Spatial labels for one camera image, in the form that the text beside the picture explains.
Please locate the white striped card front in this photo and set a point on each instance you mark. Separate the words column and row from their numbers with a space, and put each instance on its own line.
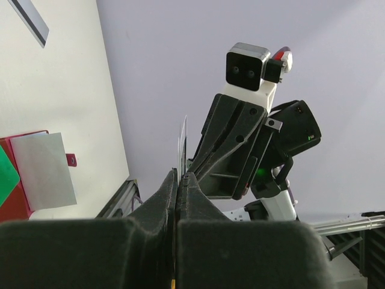
column 182, row 140

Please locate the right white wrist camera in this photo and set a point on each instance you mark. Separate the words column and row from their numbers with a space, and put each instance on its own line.
column 253, row 72

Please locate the red card holder wallet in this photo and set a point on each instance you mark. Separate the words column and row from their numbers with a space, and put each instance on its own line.
column 44, row 169

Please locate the front aluminium rail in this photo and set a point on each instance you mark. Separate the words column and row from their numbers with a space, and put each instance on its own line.
column 349, row 225

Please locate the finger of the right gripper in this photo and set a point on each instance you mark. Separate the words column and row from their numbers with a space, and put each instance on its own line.
column 229, row 124
column 231, row 177

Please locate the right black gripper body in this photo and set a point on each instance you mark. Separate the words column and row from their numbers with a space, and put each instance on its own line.
column 299, row 132

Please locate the white magnetic stripe card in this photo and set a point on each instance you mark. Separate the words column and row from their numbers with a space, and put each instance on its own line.
column 30, row 16

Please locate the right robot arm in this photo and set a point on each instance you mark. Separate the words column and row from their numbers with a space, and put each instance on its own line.
column 244, row 148

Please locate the aluminium rail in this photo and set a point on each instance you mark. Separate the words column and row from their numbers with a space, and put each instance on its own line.
column 126, row 200
column 349, row 225

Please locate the left aluminium rail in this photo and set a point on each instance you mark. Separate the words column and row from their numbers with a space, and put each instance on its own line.
column 126, row 200

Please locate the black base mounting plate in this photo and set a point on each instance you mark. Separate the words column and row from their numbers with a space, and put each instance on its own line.
column 365, row 249

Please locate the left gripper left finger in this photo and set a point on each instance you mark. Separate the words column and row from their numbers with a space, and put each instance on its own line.
column 127, row 252

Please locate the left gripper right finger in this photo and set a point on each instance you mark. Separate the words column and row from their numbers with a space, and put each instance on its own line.
column 215, row 252

